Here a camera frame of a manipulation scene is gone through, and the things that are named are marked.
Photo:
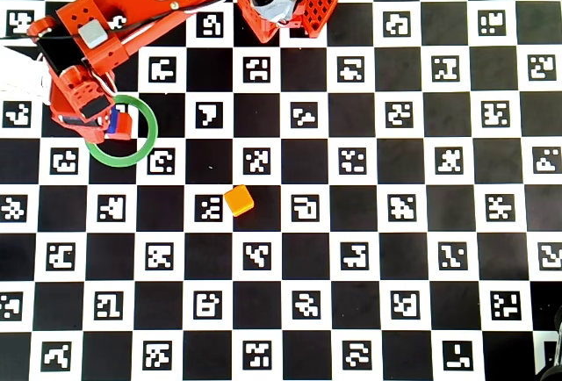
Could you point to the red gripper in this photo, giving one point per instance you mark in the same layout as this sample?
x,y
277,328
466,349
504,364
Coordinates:
x,y
95,110

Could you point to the blue cube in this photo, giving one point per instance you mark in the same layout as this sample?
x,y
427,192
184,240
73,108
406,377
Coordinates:
x,y
115,120

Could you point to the red cube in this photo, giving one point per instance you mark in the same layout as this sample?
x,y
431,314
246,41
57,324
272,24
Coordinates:
x,y
125,128

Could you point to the orange cube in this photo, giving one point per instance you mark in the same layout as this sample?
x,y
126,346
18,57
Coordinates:
x,y
238,200

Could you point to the small grey square block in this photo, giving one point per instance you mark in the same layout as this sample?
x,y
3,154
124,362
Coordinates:
x,y
93,33

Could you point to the black white marker checkerboard mat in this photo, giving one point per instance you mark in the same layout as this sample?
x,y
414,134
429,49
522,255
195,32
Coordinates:
x,y
397,69

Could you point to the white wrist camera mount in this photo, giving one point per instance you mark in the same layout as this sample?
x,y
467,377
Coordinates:
x,y
22,74

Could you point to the grey duct tape wad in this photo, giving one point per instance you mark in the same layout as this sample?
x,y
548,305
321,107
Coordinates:
x,y
276,8

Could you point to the black camera stand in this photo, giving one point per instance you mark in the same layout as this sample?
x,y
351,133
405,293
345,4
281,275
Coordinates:
x,y
559,319

